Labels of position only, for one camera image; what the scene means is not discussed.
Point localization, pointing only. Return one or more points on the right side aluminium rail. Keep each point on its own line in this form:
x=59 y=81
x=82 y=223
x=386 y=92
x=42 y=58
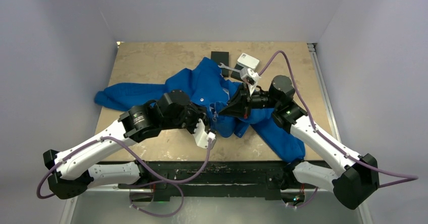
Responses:
x=326 y=99

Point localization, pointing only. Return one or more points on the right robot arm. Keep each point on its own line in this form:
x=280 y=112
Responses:
x=351 y=177

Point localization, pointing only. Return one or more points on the black flat block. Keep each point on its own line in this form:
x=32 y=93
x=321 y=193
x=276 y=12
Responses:
x=220 y=57

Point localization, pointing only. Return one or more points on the blue zip jacket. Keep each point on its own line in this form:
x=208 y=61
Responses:
x=206 y=87

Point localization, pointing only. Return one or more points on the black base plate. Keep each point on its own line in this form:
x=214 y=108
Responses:
x=263 y=179

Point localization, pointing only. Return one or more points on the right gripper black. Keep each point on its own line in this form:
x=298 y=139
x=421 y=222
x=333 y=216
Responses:
x=239 y=107

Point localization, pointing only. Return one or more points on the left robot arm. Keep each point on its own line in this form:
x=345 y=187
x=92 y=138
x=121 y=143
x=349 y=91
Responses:
x=73 y=171

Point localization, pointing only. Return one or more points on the silver wrench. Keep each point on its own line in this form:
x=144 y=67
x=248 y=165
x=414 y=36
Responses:
x=228 y=68

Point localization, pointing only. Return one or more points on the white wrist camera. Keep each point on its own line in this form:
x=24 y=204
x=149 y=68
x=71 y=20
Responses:
x=251 y=78
x=204 y=138

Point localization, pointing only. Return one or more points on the white small box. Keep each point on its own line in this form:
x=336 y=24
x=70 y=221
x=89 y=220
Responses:
x=248 y=61

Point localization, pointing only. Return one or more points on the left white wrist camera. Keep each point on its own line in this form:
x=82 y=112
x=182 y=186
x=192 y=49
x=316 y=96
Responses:
x=204 y=138

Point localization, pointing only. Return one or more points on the aluminium frame rail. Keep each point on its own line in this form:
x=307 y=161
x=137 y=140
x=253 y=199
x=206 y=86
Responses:
x=109 y=204

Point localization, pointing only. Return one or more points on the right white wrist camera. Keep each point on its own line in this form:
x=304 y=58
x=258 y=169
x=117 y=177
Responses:
x=251 y=78

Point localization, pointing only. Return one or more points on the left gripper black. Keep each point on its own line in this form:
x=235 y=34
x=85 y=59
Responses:
x=200 y=112

